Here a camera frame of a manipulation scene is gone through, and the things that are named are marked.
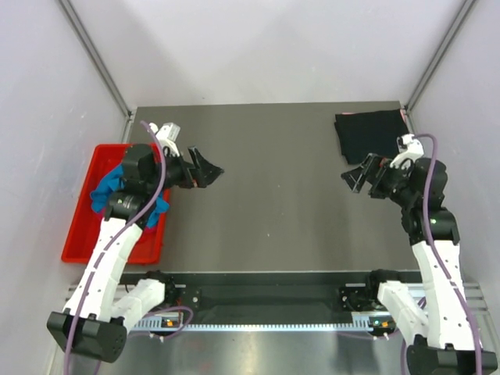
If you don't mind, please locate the purple cable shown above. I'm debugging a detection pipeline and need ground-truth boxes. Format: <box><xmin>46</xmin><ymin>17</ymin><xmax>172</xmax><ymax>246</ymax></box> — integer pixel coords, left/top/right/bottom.
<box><xmin>400</xmin><ymin>133</ymin><xmax>485</xmax><ymax>375</ymax></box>
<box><xmin>63</xmin><ymin>120</ymin><xmax>195</xmax><ymax>375</ymax></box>

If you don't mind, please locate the right aluminium frame post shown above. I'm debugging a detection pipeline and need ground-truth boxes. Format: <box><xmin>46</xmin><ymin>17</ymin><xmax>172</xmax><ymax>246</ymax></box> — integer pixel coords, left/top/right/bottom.
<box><xmin>404</xmin><ymin>0</ymin><xmax>477</xmax><ymax>114</ymax></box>

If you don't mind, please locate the magenta t shirt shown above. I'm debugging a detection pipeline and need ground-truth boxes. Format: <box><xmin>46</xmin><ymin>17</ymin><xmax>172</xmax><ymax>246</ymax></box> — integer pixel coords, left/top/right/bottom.
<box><xmin>96</xmin><ymin>209</ymin><xmax>159</xmax><ymax>234</ymax></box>

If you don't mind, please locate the blue t shirt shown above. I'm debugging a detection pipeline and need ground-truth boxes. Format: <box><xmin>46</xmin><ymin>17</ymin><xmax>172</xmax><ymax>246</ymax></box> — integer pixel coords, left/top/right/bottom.
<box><xmin>90</xmin><ymin>164</ymin><xmax>170</xmax><ymax>226</ymax></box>

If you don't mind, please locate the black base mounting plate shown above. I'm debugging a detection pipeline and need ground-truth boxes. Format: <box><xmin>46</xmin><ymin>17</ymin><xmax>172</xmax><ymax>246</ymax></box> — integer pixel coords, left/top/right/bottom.
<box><xmin>163</xmin><ymin>273</ymin><xmax>391</xmax><ymax>314</ymax></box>

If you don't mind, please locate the aluminium front rail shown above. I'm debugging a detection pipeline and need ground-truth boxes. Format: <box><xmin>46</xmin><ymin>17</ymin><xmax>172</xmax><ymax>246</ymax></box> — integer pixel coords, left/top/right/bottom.
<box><xmin>66</xmin><ymin>280</ymin><xmax>489</xmax><ymax>317</ymax></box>

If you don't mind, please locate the left aluminium frame post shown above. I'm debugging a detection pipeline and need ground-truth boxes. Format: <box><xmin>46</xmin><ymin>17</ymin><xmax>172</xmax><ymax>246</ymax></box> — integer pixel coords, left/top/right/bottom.
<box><xmin>56</xmin><ymin>0</ymin><xmax>132</xmax><ymax>119</ymax></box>

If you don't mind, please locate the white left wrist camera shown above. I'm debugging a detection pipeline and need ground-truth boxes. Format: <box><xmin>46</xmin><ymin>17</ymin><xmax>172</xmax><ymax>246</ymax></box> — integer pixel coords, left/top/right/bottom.
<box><xmin>148</xmin><ymin>123</ymin><xmax>181</xmax><ymax>157</ymax></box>

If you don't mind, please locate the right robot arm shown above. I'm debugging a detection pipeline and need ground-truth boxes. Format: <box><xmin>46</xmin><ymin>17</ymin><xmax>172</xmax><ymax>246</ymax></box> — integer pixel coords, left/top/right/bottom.
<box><xmin>341</xmin><ymin>154</ymin><xmax>498</xmax><ymax>374</ymax></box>

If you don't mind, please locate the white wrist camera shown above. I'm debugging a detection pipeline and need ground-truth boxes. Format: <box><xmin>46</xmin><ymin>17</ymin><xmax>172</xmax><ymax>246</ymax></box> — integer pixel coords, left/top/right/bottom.
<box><xmin>148</xmin><ymin>123</ymin><xmax>181</xmax><ymax>157</ymax></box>
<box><xmin>390</xmin><ymin>134</ymin><xmax>424</xmax><ymax>170</ymax></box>

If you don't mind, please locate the aluminium frame post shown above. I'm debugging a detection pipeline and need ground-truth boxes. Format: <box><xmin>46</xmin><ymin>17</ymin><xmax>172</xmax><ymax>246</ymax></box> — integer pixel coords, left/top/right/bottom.
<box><xmin>404</xmin><ymin>0</ymin><xmax>477</xmax><ymax>114</ymax></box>
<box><xmin>56</xmin><ymin>0</ymin><xmax>132</xmax><ymax>119</ymax></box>

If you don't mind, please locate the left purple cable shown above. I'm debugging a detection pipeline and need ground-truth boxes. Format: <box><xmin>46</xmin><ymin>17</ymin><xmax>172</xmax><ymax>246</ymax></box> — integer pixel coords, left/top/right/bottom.
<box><xmin>63</xmin><ymin>120</ymin><xmax>195</xmax><ymax>375</ymax></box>

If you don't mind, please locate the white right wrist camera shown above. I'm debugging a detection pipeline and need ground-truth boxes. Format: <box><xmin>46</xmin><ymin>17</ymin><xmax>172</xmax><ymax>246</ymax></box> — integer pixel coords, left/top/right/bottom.
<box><xmin>390</xmin><ymin>134</ymin><xmax>424</xmax><ymax>170</ymax></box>

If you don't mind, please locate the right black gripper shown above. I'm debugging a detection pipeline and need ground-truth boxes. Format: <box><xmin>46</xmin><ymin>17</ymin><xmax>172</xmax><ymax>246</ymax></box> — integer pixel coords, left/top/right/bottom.
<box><xmin>341</xmin><ymin>152</ymin><xmax>417</xmax><ymax>208</ymax></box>

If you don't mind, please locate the grey slotted cable duct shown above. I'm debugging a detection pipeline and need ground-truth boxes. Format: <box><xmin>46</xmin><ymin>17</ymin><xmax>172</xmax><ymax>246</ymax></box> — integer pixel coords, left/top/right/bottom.
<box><xmin>131</xmin><ymin>314</ymin><xmax>396</xmax><ymax>333</ymax></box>

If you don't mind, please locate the black t shirt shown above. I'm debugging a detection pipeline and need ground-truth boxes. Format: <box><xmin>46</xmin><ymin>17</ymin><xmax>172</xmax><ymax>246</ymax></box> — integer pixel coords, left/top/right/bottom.
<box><xmin>334</xmin><ymin>109</ymin><xmax>409</xmax><ymax>165</ymax></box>

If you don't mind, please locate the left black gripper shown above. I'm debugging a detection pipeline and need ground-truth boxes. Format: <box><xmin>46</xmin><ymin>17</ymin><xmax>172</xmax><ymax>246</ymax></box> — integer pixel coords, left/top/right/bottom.
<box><xmin>146</xmin><ymin>145</ymin><xmax>223</xmax><ymax>195</ymax></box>

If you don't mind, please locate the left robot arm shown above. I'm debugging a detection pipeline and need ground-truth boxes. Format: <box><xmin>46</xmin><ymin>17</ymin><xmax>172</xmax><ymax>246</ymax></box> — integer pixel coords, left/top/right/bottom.
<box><xmin>47</xmin><ymin>144</ymin><xmax>224</xmax><ymax>363</ymax></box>

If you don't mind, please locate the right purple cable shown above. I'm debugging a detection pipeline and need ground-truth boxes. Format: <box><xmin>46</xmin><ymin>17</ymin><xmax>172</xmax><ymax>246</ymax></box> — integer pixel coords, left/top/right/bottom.
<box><xmin>400</xmin><ymin>133</ymin><xmax>485</xmax><ymax>375</ymax></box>

